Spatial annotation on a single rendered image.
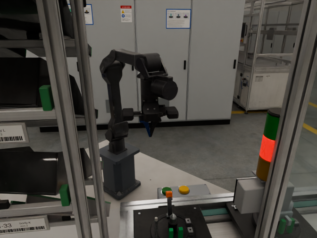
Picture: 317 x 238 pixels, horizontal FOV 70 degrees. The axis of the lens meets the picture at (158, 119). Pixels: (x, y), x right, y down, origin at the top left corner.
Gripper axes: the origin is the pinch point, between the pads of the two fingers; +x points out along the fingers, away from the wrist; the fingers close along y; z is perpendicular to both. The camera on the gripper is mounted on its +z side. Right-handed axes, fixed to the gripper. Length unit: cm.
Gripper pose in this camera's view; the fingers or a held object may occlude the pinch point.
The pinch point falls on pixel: (150, 127)
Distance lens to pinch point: 78.4
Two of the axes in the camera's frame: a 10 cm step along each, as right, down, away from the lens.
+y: 9.9, -0.4, 1.1
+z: 1.2, 3.7, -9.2
